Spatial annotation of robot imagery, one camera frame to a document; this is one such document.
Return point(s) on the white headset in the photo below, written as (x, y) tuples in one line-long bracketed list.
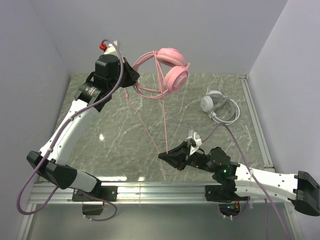
[(213, 101)]

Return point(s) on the right side aluminium rail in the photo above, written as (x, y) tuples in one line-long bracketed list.
[(263, 148)]

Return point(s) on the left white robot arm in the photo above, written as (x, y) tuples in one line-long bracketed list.
[(51, 161)]

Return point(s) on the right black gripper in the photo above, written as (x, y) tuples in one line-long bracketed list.
[(185, 153)]

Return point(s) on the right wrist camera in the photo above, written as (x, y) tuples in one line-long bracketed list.
[(194, 142)]

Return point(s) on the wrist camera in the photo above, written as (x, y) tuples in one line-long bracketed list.
[(194, 142), (111, 48)]

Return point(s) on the aluminium rail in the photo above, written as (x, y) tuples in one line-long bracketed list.
[(150, 193), (263, 148)]

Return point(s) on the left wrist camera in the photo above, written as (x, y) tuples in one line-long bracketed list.
[(111, 48)]

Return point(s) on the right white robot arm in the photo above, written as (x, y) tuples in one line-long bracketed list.
[(236, 181)]

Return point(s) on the pink headset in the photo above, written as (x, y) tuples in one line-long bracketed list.
[(172, 72)]

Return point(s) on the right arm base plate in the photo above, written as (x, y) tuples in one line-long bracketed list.
[(222, 193)]

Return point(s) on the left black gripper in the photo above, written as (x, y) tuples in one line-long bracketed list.
[(126, 71)]

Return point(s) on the front aluminium rail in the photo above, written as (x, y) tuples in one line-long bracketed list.
[(150, 193)]

